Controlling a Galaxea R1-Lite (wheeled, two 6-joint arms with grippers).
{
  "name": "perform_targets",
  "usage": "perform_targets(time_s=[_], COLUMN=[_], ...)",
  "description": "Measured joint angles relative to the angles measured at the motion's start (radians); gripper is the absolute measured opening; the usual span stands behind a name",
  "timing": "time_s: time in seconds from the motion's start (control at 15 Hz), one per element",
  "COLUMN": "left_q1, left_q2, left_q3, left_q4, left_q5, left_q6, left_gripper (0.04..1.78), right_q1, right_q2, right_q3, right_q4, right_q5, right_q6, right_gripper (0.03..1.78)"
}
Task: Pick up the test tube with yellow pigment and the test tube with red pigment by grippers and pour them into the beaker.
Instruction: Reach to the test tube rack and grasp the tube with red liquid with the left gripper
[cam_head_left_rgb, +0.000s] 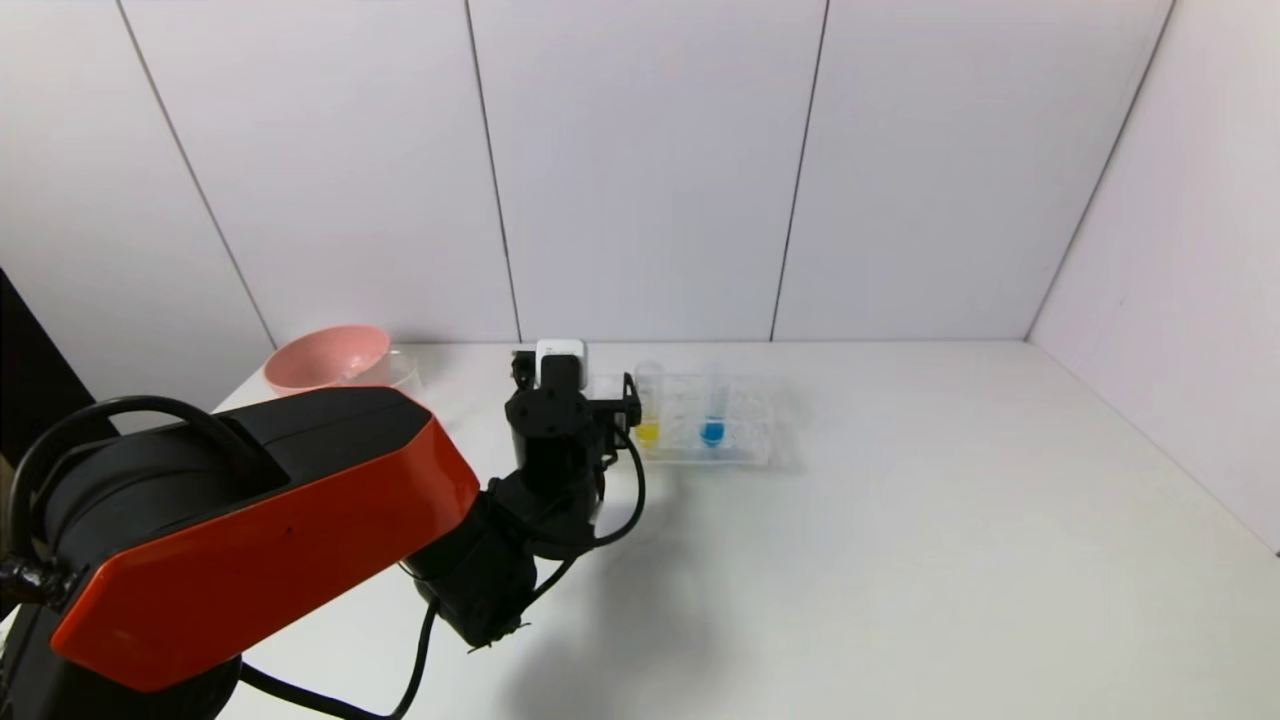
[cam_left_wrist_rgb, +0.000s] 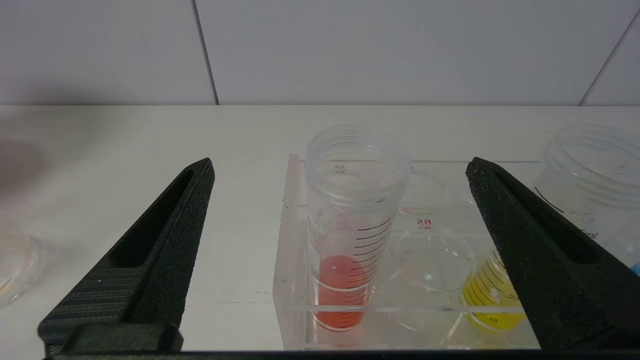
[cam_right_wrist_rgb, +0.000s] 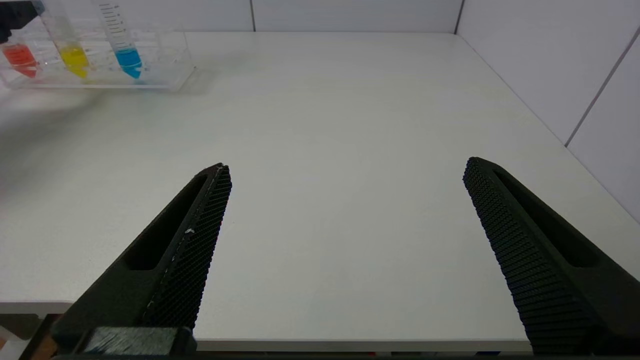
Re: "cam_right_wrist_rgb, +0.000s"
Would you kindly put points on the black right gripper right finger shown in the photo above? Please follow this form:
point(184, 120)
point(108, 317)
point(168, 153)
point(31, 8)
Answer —
point(540, 270)

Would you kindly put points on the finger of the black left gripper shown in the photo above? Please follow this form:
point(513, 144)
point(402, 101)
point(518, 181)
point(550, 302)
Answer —
point(15, 15)

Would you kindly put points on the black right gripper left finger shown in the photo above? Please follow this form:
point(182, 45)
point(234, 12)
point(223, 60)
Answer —
point(185, 270)

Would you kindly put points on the test tube with red pigment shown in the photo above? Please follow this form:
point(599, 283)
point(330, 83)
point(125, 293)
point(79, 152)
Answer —
point(20, 57)

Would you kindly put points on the test tube with yellow pigment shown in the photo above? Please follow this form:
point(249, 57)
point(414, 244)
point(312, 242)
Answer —
point(74, 59)

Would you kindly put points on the test tube with blue pigment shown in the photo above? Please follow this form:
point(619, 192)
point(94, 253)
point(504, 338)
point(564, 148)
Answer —
point(129, 59)

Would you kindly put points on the clear plastic test tube rack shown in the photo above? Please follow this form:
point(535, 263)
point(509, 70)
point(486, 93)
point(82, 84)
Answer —
point(165, 55)

